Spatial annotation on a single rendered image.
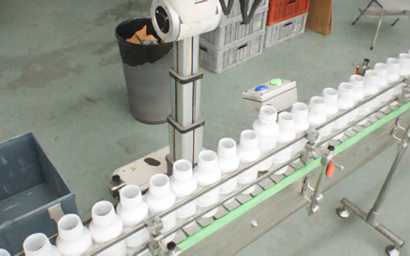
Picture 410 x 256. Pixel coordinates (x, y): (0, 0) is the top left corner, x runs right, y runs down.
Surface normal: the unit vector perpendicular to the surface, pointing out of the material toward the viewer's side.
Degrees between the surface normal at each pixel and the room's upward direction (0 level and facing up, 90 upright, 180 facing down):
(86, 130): 0
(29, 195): 0
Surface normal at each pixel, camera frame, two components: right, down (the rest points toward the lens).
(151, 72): 0.07, 0.67
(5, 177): 0.61, 0.50
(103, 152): 0.04, -0.78
